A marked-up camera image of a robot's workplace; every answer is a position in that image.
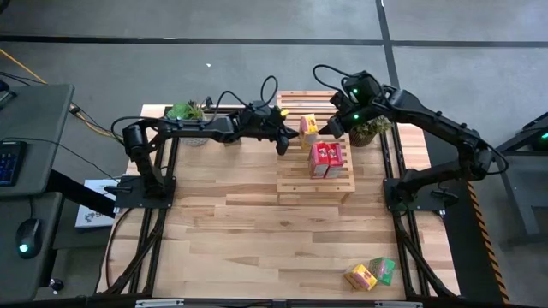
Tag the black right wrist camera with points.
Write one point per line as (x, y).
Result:
(363, 87)

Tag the grey equipment stand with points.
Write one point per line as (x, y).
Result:
(522, 188)

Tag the red Froot Loops cereal box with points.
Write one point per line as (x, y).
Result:
(336, 158)
(319, 160)

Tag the black desk support beam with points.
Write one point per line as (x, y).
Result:
(77, 192)

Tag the black caster wheel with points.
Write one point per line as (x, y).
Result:
(56, 285)

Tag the black mat with hazard stripe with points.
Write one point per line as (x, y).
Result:
(466, 256)

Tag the grey desk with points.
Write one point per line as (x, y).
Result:
(38, 120)
(17, 278)

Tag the black aluminium table frame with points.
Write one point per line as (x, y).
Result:
(400, 239)

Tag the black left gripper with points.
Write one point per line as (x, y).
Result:
(257, 126)

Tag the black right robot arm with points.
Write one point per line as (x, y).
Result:
(436, 122)

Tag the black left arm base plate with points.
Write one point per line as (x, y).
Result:
(137, 199)

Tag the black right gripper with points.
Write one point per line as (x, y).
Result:
(359, 115)

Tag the leafy plant in striped pot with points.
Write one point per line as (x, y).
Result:
(368, 134)

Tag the yellow Corn Pops cereal box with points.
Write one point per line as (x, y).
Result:
(308, 128)
(361, 276)

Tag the silver metal bracket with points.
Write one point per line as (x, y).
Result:
(159, 303)

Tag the green Apple Jacks cereal box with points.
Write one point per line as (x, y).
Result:
(383, 270)

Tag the black keyboard with blue backlight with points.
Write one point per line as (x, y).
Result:
(10, 162)

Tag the black computer mouse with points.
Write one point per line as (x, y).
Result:
(27, 237)

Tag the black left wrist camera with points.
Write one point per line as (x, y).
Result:
(259, 108)

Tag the succulent in white triangle-pattern pot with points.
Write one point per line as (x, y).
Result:
(184, 111)

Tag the wooden slatted shelf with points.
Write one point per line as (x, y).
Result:
(299, 179)

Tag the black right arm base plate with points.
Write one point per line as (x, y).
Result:
(428, 201)

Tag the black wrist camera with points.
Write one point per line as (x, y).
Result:
(363, 87)
(259, 108)

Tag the white printed box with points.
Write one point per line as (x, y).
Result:
(94, 209)

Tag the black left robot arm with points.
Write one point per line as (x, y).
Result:
(192, 127)

